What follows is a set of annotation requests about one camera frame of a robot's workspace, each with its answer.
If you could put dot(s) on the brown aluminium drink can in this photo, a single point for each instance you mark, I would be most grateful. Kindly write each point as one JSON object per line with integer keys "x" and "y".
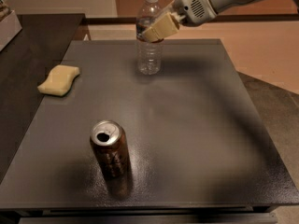
{"x": 109, "y": 145}

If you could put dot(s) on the yellow sponge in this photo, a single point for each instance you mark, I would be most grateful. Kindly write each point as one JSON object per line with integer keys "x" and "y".
{"x": 59, "y": 80}

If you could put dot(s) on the white box on side table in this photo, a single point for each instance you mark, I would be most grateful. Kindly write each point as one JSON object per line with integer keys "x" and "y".
{"x": 10, "y": 26}

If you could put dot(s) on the dark side table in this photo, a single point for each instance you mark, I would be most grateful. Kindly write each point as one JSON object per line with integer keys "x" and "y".
{"x": 24, "y": 64}

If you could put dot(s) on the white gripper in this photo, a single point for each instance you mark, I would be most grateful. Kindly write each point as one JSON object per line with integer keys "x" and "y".
{"x": 192, "y": 6}

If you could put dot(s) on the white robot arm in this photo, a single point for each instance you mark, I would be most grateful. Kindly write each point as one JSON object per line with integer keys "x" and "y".
{"x": 218, "y": 5}

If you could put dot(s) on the clear plastic water bottle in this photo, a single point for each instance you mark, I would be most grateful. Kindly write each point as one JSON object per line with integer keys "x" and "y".
{"x": 149, "y": 54}

